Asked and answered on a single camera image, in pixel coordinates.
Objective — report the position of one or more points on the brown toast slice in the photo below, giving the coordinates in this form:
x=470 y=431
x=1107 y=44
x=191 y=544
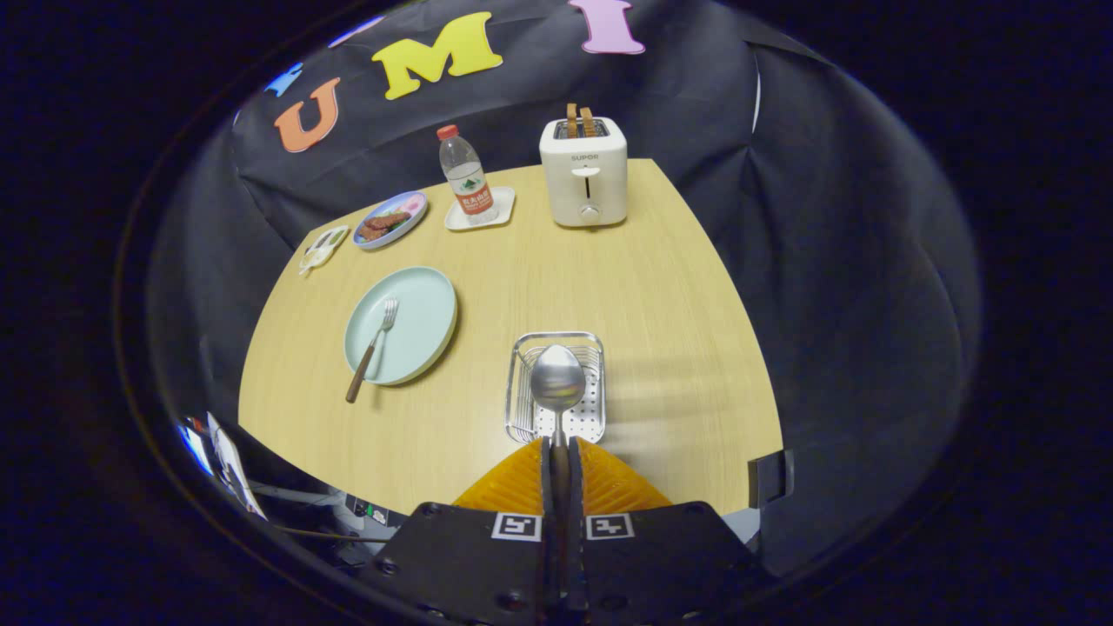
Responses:
x=571 y=120
x=589 y=122

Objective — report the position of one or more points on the pale green round plate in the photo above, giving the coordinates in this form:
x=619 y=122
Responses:
x=422 y=322

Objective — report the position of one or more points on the stack of white papers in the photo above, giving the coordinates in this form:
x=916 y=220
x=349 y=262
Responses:
x=230 y=465

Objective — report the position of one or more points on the black backdrop cloth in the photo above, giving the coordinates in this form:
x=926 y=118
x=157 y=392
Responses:
x=826 y=261

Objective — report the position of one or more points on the white square coaster tray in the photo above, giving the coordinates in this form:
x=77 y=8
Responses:
x=504 y=204

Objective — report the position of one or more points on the brown grilled sausages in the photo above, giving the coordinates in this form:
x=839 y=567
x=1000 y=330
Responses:
x=383 y=224

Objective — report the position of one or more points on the small white sauce dish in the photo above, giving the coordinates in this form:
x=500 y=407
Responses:
x=323 y=248

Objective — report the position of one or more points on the black table edge clamp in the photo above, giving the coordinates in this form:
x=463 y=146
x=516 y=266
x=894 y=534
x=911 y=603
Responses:
x=772 y=478

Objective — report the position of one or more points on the blue patterned food plate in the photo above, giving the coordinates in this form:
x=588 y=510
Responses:
x=409 y=228

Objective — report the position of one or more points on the clear water bottle red cap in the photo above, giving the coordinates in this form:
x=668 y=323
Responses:
x=468 y=183

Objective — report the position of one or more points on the pink ham slice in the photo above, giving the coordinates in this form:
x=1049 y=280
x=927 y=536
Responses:
x=410 y=207

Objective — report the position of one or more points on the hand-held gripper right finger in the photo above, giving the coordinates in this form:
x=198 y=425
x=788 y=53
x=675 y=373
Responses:
x=661 y=556

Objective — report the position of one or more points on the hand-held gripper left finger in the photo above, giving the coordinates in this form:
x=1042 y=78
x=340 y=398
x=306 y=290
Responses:
x=469 y=556

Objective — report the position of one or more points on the white toaster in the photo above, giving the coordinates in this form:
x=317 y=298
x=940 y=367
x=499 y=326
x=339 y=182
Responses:
x=584 y=187

